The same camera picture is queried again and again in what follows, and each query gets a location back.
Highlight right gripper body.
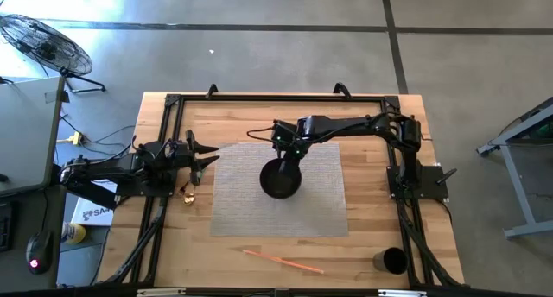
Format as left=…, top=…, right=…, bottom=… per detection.
left=270, top=119, right=310, bottom=161

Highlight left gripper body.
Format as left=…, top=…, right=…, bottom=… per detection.
left=170, top=130, right=204, bottom=186

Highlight black bowl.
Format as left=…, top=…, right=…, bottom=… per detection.
left=258, top=157, right=303, bottom=200

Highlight orange stick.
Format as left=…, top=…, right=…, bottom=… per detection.
left=242, top=248, right=326, bottom=275

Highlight black cup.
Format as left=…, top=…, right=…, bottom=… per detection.
left=372, top=246, right=409, bottom=275

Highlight grey woven placemat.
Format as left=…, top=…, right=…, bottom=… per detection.
left=210, top=142, right=349, bottom=237

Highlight black support beam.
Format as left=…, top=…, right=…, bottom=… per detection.
left=64, top=180, right=118, bottom=211

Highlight white printed cardboard box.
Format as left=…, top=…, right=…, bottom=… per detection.
left=70, top=180, right=120, bottom=227

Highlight yellow power strip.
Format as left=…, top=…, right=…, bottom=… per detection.
left=58, top=131, right=84, bottom=146

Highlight yellow bottle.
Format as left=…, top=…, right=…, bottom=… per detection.
left=60, top=221, right=87, bottom=245

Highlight light grey desk top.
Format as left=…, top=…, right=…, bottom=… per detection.
left=0, top=76, right=66, bottom=199

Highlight black computer mouse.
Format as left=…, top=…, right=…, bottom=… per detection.
left=24, top=230, right=55, bottom=275

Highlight black floor fan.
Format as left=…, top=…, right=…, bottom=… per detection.
left=0, top=14, right=107, bottom=94

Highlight black keyboard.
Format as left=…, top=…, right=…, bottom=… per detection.
left=0, top=201, right=14, bottom=253

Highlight dark grey desk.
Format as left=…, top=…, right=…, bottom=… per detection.
left=0, top=184, right=68, bottom=292

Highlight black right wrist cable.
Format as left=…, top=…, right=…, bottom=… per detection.
left=246, top=126, right=277, bottom=143

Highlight black rig frame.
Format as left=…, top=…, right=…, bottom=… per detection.
left=97, top=92, right=466, bottom=289

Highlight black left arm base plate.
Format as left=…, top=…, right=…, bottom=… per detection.
left=114, top=175, right=177, bottom=199

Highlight black floor cable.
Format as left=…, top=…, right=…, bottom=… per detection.
left=60, top=113, right=137, bottom=160

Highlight silver metal bracket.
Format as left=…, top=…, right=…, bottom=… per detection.
left=137, top=288, right=187, bottom=297
left=378, top=289, right=428, bottom=297

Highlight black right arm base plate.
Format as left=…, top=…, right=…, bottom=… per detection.
left=386, top=162, right=458, bottom=201

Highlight grey metal table frame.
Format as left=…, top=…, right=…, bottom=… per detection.
left=476, top=96, right=553, bottom=241

